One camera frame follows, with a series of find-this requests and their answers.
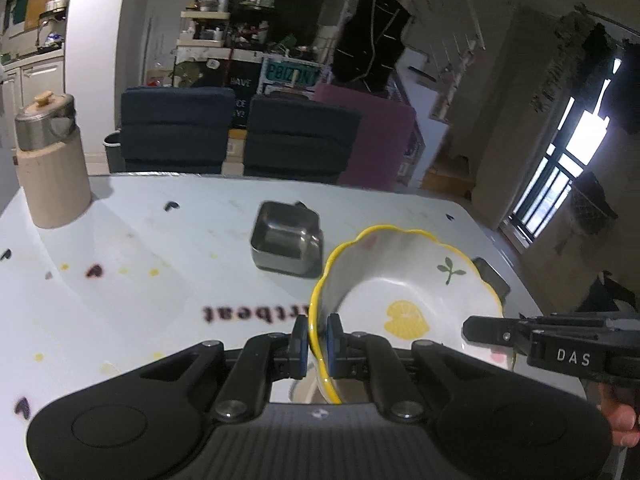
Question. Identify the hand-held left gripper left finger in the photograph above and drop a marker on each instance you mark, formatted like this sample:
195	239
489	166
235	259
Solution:
300	352

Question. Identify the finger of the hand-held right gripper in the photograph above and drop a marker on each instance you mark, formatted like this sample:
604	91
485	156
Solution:
495	331

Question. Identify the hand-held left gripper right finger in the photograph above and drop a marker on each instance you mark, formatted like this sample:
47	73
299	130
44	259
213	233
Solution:
333	347

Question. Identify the yellow-rimmed flower print bowl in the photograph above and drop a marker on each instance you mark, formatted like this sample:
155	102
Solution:
400	300

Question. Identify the person's right hand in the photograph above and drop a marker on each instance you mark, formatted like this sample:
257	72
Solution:
622	415

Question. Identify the square steel bowl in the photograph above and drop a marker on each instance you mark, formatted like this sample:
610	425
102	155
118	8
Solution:
285	242
492	280

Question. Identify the mesh bag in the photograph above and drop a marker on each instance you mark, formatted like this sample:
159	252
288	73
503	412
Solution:
592	205

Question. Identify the window with black grille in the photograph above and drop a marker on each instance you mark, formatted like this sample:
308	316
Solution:
560	180

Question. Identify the beige curtain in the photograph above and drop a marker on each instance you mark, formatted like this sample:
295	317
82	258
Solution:
520	125

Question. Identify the dark blue chair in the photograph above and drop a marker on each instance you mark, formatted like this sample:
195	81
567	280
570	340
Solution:
300	142
175	130

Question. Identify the teal sign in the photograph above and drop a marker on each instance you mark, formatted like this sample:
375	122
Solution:
290	72

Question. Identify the hanging dark clothes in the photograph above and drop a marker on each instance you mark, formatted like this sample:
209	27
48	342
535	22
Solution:
605	70

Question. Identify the stair railing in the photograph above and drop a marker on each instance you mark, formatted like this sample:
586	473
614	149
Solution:
450	30

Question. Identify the beige jug with steel lid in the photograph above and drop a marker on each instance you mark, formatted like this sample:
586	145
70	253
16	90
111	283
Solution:
52	175

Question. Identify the black vest with white trim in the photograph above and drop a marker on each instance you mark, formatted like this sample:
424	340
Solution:
370	40

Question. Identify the white shelf rack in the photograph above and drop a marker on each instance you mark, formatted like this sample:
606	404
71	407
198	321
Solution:
205	27

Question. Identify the white kitchen cabinets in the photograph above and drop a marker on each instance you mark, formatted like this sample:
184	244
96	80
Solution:
25	85

